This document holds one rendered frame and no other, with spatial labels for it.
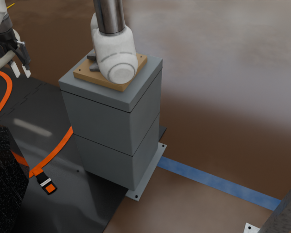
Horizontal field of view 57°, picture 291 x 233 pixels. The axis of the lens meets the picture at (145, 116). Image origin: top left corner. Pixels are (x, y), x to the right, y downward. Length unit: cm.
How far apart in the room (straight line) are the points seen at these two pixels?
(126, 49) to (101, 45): 9
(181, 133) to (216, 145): 29
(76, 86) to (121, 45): 40
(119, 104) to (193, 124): 110
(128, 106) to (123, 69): 25
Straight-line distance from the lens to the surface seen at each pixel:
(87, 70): 137
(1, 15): 105
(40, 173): 198
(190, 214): 180
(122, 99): 123
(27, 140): 226
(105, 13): 100
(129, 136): 138
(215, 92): 257
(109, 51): 104
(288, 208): 136
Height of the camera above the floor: 162
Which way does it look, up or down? 46 degrees down
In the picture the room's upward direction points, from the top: straight up
